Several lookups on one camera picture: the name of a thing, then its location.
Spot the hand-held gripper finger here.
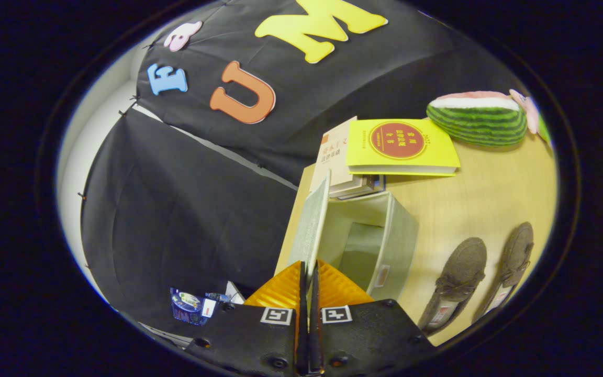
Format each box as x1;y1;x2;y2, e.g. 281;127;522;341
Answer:
184;260;310;375
309;259;436;375

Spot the pale green fabric storage box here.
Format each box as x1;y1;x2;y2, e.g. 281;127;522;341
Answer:
287;170;420;302

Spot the brown fuzzy shoe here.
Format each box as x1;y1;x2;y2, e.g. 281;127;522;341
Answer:
418;237;488;331
477;222;534;321

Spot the blue packet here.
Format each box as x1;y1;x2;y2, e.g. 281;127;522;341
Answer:
170;287;218;326

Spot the beige book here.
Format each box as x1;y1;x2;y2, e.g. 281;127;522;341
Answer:
309;116;359;193

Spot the yellow book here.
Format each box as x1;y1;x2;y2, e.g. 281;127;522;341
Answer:
346;118;461;176

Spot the watermelon slice plush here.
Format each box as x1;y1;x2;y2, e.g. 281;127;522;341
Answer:
426;91;528;147

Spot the pink and green plush toy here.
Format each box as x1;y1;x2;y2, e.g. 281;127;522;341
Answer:
509;88;553;150

